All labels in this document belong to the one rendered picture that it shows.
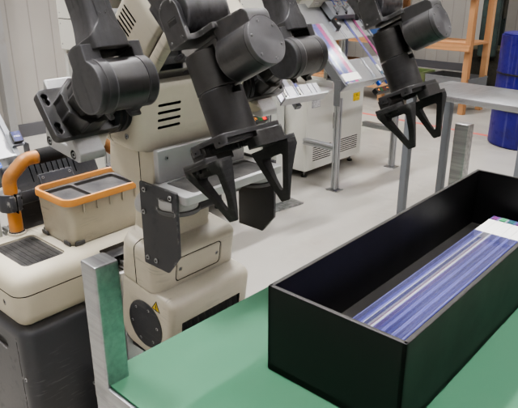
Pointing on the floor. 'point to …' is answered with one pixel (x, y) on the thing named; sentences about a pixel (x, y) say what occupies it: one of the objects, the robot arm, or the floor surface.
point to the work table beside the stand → (470, 95)
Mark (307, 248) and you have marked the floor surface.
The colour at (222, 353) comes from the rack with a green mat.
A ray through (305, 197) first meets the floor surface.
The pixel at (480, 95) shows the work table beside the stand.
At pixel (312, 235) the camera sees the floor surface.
